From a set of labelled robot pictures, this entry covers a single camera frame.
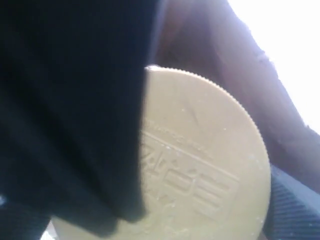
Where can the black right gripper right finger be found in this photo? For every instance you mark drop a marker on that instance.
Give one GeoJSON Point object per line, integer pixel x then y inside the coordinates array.
{"type": "Point", "coordinates": [294, 209]}

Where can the clear jar with gold lid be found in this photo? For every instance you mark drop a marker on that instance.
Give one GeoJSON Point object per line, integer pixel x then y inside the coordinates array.
{"type": "Point", "coordinates": [205, 168]}

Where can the brown paper bag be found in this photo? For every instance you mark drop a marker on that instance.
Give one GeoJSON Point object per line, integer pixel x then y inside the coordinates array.
{"type": "Point", "coordinates": [207, 38]}

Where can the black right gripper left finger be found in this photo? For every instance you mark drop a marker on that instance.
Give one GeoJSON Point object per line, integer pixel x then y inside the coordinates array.
{"type": "Point", "coordinates": [72, 81]}

